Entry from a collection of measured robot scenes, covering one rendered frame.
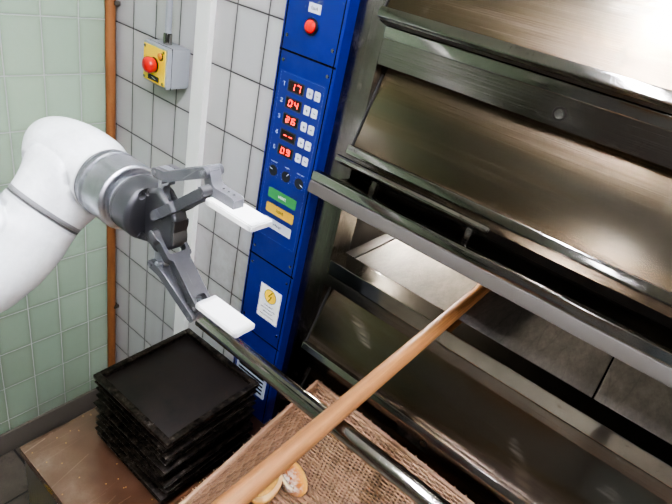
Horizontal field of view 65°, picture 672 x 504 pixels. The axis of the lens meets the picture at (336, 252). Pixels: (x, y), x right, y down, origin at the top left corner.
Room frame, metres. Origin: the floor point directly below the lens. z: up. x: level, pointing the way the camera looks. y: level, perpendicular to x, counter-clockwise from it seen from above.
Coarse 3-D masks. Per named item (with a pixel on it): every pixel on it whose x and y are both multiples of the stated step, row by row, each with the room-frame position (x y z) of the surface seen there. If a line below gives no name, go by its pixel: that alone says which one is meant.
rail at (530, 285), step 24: (360, 192) 0.89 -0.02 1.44; (384, 216) 0.85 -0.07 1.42; (408, 216) 0.84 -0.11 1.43; (432, 240) 0.79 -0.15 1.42; (456, 240) 0.79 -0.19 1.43; (480, 264) 0.75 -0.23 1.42; (504, 264) 0.74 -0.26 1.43; (528, 288) 0.70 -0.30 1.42; (576, 312) 0.67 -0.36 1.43; (624, 336) 0.63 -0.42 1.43
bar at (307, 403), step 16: (224, 336) 0.72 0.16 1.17; (240, 352) 0.70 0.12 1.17; (256, 352) 0.70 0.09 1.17; (256, 368) 0.67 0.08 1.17; (272, 368) 0.67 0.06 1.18; (272, 384) 0.65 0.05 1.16; (288, 384) 0.64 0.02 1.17; (304, 400) 0.62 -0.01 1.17; (336, 432) 0.58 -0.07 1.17; (352, 432) 0.58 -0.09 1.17; (352, 448) 0.56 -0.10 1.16; (368, 448) 0.55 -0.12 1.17; (368, 464) 0.54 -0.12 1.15; (384, 464) 0.53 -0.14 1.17; (400, 464) 0.54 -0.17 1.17; (400, 480) 0.52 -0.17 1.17; (416, 480) 0.52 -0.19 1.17; (416, 496) 0.50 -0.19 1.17; (432, 496) 0.50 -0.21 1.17
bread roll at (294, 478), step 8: (296, 464) 0.91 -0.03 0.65; (288, 472) 0.88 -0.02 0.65; (296, 472) 0.88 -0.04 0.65; (288, 480) 0.86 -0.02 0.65; (296, 480) 0.86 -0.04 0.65; (304, 480) 0.87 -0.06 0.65; (288, 488) 0.85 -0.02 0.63; (296, 488) 0.85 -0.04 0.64; (304, 488) 0.86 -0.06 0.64; (296, 496) 0.85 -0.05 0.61
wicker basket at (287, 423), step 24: (312, 384) 1.00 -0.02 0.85; (288, 408) 0.92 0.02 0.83; (264, 432) 0.86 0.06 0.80; (288, 432) 0.94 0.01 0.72; (360, 432) 0.91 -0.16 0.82; (384, 432) 0.90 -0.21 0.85; (240, 456) 0.79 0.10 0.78; (264, 456) 0.88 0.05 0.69; (312, 456) 0.93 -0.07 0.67; (336, 456) 0.90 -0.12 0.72; (408, 456) 0.85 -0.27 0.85; (216, 480) 0.74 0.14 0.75; (312, 480) 0.90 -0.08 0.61; (336, 480) 0.88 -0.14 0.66; (360, 480) 0.86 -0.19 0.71; (384, 480) 0.84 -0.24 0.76; (432, 480) 0.81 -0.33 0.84
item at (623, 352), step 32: (320, 192) 0.92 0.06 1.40; (384, 192) 1.03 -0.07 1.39; (384, 224) 0.84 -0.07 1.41; (448, 224) 0.95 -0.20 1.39; (448, 256) 0.77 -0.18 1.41; (512, 256) 0.87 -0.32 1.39; (512, 288) 0.71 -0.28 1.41; (576, 288) 0.81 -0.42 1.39; (576, 320) 0.66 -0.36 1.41; (640, 320) 0.75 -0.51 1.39; (608, 352) 0.63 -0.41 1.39; (640, 352) 0.62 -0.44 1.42
